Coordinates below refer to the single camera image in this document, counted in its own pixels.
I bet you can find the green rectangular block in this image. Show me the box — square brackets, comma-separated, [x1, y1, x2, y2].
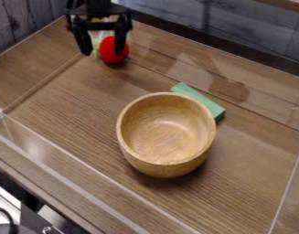
[172, 82, 226, 122]

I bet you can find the black cable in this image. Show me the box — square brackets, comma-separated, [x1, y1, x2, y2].
[0, 207, 22, 234]

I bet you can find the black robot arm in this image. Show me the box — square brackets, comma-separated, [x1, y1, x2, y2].
[65, 0, 134, 56]

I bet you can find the red plush fruit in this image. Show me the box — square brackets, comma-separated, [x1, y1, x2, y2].
[93, 36, 130, 64]

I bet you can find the black metal bracket with screw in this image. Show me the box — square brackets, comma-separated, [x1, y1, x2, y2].
[19, 204, 93, 234]

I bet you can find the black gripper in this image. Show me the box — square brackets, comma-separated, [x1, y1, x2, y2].
[65, 5, 134, 56]

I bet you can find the wooden bowl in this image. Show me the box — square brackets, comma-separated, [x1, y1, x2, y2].
[117, 92, 217, 178]

